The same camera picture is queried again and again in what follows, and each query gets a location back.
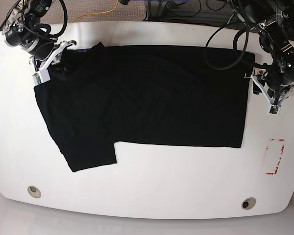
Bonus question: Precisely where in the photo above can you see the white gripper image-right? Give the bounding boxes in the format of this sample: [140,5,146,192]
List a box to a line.
[245,68,294,114]

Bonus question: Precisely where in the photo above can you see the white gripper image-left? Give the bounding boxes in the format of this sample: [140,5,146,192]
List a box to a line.
[29,40,76,84]

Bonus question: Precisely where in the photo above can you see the black t-shirt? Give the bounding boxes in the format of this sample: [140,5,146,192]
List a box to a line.
[34,44,255,172]

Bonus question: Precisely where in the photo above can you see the red tape rectangle marking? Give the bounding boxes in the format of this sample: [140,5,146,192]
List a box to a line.
[263,139,286,175]

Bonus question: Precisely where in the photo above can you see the wrist camera board image-left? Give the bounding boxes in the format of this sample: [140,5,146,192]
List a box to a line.
[33,74,42,86]

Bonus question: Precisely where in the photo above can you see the wrist camera board image-right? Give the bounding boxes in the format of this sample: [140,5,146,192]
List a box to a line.
[269,105,280,115]

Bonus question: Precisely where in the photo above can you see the white cable on floor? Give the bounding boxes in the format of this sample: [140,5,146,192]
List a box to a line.
[225,12,236,26]

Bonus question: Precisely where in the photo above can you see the yellow cable on floor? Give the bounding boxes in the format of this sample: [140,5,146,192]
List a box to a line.
[72,0,120,23]

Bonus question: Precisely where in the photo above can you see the right table cable grommet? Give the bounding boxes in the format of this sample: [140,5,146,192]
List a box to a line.
[242,197,257,210]

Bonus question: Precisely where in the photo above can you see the table cable grommet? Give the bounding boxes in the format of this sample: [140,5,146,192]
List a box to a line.
[242,197,257,210]
[27,186,41,199]

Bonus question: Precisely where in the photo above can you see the left table cable grommet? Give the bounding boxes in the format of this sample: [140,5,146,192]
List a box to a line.
[27,186,41,199]

